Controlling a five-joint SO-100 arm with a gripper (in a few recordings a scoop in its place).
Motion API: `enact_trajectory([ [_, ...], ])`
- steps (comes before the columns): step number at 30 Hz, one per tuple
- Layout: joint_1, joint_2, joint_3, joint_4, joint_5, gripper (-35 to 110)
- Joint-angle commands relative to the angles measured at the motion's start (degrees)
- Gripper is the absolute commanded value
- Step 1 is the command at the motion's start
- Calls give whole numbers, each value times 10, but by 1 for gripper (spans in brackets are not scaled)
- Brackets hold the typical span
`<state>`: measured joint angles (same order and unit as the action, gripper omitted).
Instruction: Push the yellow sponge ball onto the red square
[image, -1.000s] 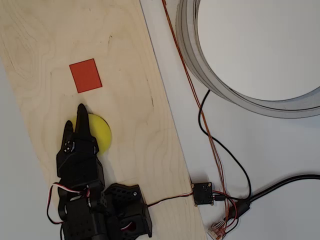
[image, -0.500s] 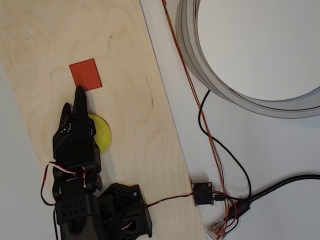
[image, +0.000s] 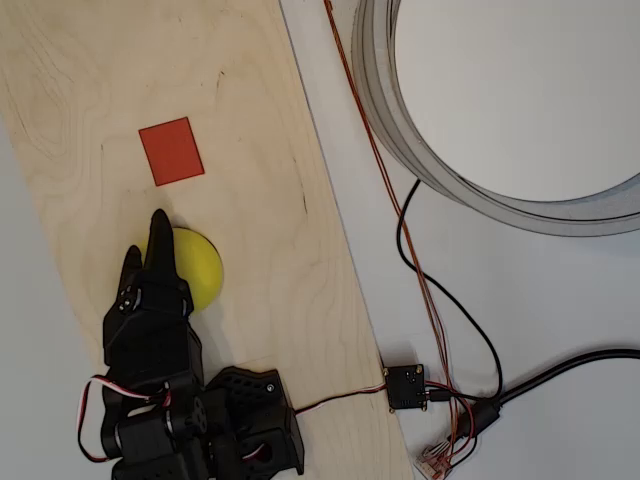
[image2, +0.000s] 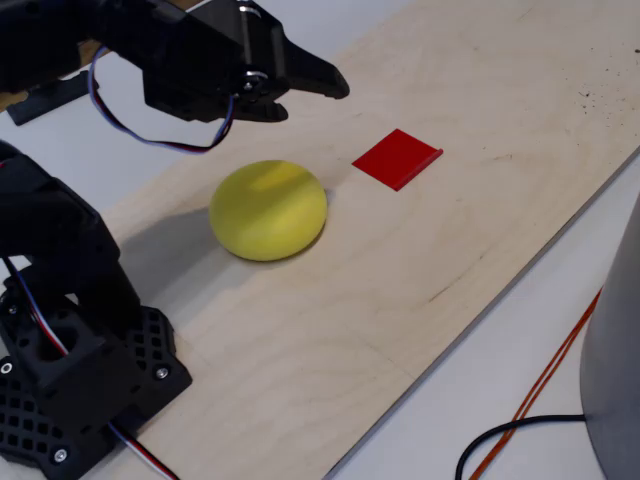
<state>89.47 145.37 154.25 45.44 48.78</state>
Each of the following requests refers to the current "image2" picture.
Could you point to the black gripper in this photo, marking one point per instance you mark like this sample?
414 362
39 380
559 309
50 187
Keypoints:
220 60

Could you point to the yellow round ball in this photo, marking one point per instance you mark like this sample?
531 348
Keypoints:
267 210

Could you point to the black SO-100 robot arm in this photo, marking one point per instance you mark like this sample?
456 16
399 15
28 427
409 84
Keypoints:
50 225

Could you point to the red square plate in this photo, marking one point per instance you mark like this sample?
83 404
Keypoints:
395 157

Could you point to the light plywood board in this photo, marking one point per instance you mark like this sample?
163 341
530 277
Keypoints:
350 300

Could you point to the black printed clamp piece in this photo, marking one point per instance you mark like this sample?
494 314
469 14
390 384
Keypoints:
40 102

